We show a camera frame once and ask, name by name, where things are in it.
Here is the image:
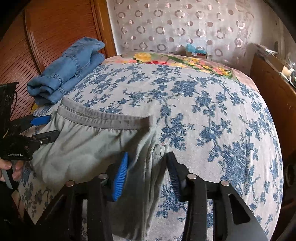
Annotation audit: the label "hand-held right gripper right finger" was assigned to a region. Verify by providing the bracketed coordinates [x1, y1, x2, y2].
[166, 152, 269, 241]

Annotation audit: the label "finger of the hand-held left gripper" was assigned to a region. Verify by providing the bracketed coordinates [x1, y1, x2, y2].
[13, 115, 53, 131]
[25, 130, 60, 146]

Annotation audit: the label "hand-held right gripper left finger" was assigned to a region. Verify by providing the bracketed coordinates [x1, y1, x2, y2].
[37, 152, 129, 241]

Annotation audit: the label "grey pants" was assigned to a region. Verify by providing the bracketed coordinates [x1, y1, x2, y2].
[30, 97, 170, 241]

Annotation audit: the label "person's left hand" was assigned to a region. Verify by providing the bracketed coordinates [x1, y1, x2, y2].
[0, 159, 24, 181]

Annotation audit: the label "folded blue jeans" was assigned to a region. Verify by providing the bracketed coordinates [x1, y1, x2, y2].
[27, 37, 106, 105]

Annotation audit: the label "blue floral bed sheet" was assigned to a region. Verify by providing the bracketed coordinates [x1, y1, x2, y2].
[17, 62, 284, 241]

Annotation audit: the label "person's dark clothing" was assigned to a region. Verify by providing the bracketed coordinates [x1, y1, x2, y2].
[0, 181, 37, 241]

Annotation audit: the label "wooden wardrobe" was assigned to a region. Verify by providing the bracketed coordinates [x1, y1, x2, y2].
[0, 0, 117, 121]

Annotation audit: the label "pink floral blanket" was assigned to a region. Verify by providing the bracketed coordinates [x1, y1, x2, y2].
[102, 52, 259, 93]

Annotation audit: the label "wooden side cabinet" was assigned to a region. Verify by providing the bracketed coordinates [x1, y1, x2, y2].
[249, 53, 296, 167]

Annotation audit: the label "small box with blue item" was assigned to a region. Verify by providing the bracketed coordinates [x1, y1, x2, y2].
[185, 44, 208, 59]

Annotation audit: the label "circle patterned curtain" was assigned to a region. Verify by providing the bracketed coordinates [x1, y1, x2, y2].
[106, 0, 281, 72]

